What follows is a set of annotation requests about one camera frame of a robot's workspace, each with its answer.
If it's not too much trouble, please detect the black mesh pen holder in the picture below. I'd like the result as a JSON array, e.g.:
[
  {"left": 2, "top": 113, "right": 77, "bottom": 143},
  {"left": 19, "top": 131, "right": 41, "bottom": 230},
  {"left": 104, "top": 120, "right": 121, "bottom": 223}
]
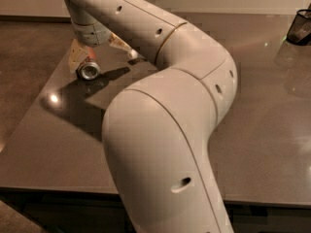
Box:
[{"left": 287, "top": 4, "right": 311, "bottom": 46}]

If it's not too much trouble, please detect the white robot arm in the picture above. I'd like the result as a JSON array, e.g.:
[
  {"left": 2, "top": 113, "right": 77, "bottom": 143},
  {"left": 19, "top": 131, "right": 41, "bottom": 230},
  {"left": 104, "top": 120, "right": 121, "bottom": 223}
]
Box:
[{"left": 65, "top": 0, "right": 237, "bottom": 233}]

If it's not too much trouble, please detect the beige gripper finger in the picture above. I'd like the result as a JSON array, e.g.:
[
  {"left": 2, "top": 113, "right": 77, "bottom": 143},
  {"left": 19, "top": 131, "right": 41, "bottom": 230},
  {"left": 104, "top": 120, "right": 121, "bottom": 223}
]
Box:
[
  {"left": 108, "top": 33, "right": 133, "bottom": 52},
  {"left": 68, "top": 39, "right": 90, "bottom": 72}
]

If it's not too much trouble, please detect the red coke can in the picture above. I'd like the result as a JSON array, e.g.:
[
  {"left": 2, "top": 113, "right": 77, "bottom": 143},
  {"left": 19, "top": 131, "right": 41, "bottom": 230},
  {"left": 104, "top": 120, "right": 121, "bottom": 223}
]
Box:
[{"left": 76, "top": 48, "right": 100, "bottom": 81}]

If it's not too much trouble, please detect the white labelled plastic bottle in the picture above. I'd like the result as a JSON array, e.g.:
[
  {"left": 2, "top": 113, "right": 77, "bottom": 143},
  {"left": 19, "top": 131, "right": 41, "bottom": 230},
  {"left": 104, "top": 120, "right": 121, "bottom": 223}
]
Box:
[{"left": 127, "top": 50, "right": 138, "bottom": 60}]

